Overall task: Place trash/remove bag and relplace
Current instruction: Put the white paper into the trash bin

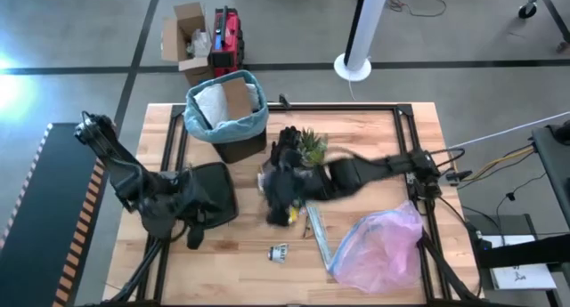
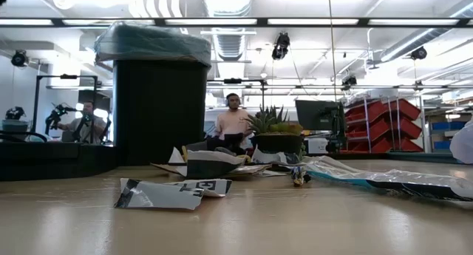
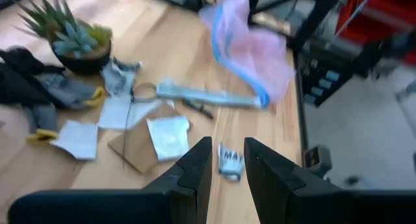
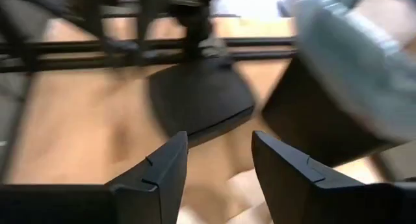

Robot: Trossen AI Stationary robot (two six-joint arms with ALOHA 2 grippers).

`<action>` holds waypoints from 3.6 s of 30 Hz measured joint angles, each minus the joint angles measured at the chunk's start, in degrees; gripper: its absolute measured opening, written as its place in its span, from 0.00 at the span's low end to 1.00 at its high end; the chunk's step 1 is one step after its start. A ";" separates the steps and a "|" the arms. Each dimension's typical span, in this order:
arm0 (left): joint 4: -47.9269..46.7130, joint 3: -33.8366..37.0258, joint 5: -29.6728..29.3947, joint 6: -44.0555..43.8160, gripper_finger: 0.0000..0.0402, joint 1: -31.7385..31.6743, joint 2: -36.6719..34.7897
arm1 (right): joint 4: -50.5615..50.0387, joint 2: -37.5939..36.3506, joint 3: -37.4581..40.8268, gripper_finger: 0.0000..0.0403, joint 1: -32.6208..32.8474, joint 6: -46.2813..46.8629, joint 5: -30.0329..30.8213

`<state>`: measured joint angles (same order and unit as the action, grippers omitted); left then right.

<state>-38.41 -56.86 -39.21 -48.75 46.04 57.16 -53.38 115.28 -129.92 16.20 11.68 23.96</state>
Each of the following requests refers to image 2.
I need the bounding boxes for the white paper with black print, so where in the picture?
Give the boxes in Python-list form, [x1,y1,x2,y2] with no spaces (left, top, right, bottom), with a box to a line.
[113,177,234,211]

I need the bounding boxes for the white box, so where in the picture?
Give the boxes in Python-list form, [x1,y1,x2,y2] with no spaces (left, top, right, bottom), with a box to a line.
[305,137,330,155]

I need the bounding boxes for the thin hanging cable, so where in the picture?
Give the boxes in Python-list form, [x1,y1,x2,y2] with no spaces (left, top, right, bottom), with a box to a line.
[326,0,338,103]

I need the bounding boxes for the black hanging camera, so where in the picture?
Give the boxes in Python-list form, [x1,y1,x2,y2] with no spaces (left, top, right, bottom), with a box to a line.
[270,31,292,61]
[340,74,358,89]
[10,49,30,68]
[409,45,429,61]

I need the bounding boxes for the black plastic trash bin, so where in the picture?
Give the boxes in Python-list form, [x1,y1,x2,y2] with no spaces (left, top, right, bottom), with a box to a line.
[112,58,210,166]

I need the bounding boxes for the black computer monitor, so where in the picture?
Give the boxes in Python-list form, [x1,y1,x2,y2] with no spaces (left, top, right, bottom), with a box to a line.
[294,98,348,154]

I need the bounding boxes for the potted succulent plant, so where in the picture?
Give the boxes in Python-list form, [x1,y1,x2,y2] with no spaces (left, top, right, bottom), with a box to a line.
[245,105,306,156]

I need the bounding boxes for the blue storage bins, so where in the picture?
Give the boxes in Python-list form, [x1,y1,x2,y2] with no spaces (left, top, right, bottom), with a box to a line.
[429,120,467,152]

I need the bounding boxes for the small dark plastic piece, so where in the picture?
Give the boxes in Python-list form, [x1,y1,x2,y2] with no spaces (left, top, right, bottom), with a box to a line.
[290,165,312,188]

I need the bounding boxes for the black rig bar with lights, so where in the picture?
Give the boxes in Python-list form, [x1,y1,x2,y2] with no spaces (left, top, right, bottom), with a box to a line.
[0,16,473,29]

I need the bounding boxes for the person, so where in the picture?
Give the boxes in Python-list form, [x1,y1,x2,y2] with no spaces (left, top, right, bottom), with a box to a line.
[213,92,256,145]
[57,101,109,145]

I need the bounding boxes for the black bin with blue liner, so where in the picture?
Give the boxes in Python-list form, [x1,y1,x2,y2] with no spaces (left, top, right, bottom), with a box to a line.
[93,21,213,68]

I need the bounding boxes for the black aluminium table frame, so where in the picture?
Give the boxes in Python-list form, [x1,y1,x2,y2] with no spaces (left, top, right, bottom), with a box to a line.
[306,151,457,164]

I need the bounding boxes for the small white black package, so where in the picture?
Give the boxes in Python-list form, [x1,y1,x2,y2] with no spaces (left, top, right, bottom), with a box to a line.
[251,147,290,166]

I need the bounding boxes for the red storage bin shelf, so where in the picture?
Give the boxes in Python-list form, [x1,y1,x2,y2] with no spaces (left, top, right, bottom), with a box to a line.
[342,97,425,154]

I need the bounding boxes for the clear plastic packaging strip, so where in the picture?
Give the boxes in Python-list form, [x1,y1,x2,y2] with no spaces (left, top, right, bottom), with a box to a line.
[301,154,473,203]

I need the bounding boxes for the neighbour rig black frame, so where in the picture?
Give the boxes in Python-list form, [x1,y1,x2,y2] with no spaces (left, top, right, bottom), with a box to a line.
[205,77,269,110]
[30,72,100,145]

